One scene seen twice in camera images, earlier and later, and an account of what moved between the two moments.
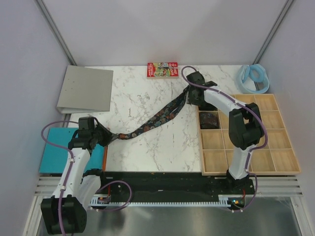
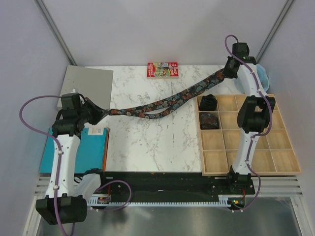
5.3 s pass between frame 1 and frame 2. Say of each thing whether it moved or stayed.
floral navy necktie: moved
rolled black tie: stayed
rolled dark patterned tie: stayed
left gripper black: moved
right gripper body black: moved
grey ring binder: stayed
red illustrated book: stayed
